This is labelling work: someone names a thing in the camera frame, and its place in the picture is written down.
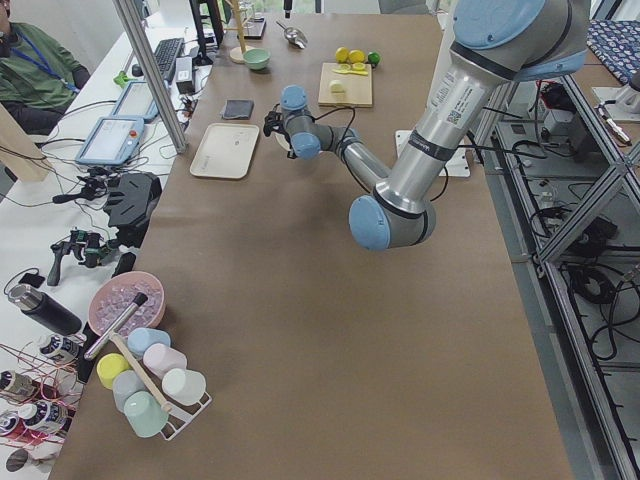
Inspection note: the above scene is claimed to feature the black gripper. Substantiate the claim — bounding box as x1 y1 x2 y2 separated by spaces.
262 103 296 159

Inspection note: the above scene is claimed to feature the beige round plate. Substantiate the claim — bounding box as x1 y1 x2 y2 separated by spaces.
272 132 290 151

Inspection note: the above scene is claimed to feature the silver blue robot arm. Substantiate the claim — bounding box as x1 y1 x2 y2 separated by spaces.
263 0 590 251

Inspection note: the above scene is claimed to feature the cream rabbit tray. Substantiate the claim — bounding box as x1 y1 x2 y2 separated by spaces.
189 123 260 180

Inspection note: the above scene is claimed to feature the grey folded cloth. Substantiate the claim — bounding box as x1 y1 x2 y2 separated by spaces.
221 99 254 120

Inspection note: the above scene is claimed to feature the mint green bowl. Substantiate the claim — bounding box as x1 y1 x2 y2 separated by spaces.
243 48 271 71

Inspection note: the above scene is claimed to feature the wooden cup stand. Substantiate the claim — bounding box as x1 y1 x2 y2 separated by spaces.
224 0 255 64

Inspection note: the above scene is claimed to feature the metal ice scoop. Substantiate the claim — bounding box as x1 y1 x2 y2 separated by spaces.
276 20 308 50

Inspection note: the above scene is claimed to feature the bamboo cutting board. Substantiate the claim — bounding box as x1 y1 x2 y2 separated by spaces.
318 62 373 108

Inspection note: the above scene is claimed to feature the whole yellow lemon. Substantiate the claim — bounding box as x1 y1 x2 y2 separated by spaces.
334 47 350 63
348 49 367 64

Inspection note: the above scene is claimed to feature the yellow plastic knife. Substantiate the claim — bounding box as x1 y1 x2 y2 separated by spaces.
332 68 369 76

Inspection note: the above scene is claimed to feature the green lime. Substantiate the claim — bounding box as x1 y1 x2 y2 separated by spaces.
367 51 381 68

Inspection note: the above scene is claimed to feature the black keyboard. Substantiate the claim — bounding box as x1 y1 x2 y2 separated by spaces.
154 37 184 82

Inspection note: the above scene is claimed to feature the blue teach pendant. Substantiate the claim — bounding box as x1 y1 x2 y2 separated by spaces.
111 81 159 123
75 115 145 166

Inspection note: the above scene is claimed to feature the metal muddler with black tip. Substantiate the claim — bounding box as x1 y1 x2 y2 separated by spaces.
83 292 148 361

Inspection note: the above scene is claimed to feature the pink bowl with ice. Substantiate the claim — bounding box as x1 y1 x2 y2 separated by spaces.
88 271 166 337

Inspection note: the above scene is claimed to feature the person in green jacket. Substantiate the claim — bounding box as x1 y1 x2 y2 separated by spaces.
1 1 91 135

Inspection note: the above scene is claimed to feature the blue pastel cup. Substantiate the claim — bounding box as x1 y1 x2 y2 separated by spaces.
126 327 171 360

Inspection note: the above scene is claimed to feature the pink pastel cup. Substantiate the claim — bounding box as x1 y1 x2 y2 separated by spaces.
142 343 187 379

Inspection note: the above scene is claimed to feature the white pastel cup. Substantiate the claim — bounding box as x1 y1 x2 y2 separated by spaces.
162 368 206 406

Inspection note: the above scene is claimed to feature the yellow pastel cup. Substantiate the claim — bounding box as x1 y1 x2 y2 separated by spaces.
96 353 131 390

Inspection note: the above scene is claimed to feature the black thermos bottle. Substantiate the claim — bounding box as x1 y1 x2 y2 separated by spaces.
7 283 82 336

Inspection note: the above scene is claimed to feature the grey pastel cup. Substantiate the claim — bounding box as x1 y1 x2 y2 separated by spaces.
112 370 146 413

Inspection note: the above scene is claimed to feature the white cup rack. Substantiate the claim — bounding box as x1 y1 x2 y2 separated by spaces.
109 333 213 442

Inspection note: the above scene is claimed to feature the mint pastel cup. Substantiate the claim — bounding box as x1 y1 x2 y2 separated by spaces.
123 391 169 438

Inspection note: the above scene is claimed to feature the aluminium frame post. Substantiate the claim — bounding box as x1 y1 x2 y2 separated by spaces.
113 0 187 154

